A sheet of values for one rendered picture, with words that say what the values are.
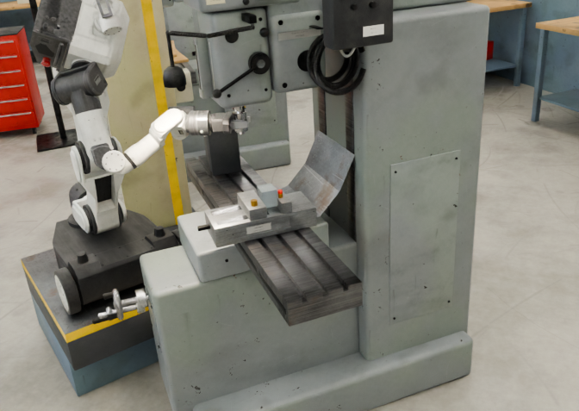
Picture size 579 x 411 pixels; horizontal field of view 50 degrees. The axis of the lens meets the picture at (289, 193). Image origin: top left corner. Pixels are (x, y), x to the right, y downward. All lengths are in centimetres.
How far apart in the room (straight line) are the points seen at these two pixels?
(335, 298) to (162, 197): 250
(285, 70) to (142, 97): 192
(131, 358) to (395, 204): 143
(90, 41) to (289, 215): 90
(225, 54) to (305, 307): 84
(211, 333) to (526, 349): 150
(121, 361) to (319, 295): 146
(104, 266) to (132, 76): 148
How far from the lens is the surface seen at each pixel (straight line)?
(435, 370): 278
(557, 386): 297
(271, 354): 251
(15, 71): 660
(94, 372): 299
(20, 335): 355
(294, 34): 208
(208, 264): 219
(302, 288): 178
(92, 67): 222
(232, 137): 252
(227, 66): 205
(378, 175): 224
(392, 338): 264
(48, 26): 228
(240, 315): 235
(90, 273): 272
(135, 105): 391
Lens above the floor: 190
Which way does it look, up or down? 25 degrees down
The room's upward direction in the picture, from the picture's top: 4 degrees counter-clockwise
